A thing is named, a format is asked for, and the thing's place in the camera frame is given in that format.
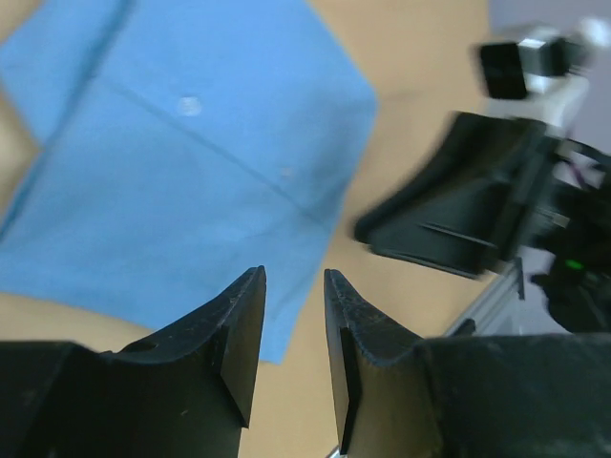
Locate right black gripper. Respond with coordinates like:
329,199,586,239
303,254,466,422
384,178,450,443
353,112,610,333

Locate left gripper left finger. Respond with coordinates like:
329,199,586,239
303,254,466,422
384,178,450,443
1,267,266,457

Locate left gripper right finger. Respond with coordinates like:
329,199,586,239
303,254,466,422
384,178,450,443
324,270,610,457

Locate light blue long sleeve shirt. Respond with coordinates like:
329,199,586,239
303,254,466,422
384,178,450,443
1,1,376,363

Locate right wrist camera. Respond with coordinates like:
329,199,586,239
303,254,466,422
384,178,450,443
474,17,610,136

